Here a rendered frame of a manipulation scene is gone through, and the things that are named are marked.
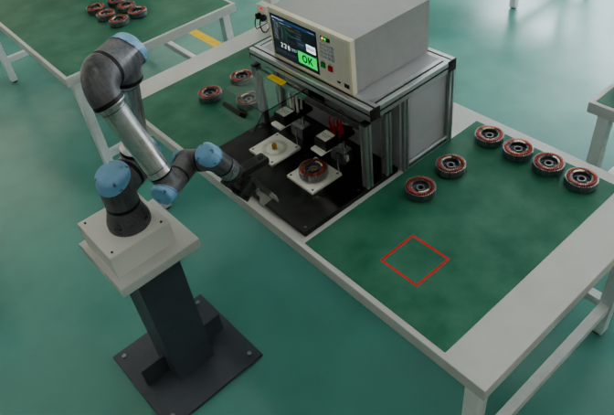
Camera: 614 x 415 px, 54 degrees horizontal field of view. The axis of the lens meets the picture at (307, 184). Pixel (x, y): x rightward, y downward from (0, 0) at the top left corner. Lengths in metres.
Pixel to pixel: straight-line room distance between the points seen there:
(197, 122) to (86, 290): 1.07
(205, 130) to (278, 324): 0.94
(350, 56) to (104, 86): 0.77
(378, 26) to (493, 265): 0.86
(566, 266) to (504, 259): 0.18
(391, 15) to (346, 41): 0.22
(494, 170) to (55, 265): 2.28
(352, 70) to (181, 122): 1.01
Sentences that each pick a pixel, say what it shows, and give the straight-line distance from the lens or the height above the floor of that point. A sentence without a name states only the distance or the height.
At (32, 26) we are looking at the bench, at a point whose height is 0.75.
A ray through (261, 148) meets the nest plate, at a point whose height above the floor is 0.78.
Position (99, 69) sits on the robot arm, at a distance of 1.79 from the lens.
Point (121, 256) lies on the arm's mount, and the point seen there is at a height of 0.83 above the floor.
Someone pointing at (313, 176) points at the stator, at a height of 0.82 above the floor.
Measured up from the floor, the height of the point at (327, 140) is 0.92.
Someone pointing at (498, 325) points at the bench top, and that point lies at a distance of 1.88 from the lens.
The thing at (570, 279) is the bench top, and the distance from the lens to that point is 2.03.
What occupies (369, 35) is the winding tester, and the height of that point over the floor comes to 1.30.
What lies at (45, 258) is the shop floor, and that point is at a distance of 3.54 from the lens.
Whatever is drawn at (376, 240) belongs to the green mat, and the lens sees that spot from 2.07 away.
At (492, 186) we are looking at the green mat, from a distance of 2.29.
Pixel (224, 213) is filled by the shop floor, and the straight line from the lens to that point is 3.37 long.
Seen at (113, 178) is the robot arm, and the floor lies 1.07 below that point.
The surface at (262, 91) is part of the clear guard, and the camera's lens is 2.27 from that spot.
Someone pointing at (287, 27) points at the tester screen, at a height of 1.27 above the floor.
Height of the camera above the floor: 2.26
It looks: 41 degrees down
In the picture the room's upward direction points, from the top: 8 degrees counter-clockwise
